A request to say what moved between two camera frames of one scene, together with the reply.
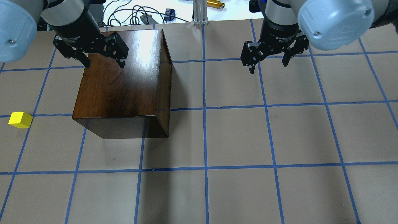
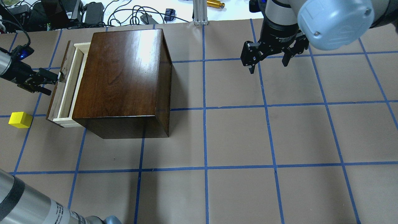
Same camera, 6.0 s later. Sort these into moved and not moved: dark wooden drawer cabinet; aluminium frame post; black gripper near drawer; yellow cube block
Moved: black gripper near drawer
Not moved: dark wooden drawer cabinet; aluminium frame post; yellow cube block
